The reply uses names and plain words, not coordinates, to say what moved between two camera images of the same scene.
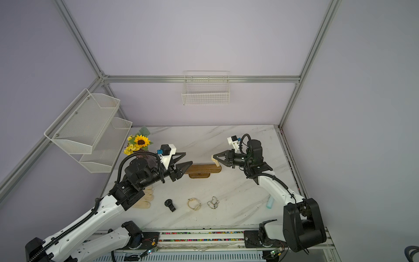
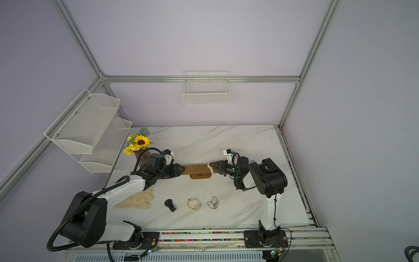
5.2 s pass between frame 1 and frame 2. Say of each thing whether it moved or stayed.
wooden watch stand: stayed
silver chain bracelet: stayed
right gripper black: moved
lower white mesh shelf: stayed
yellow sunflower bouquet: stayed
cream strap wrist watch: moved
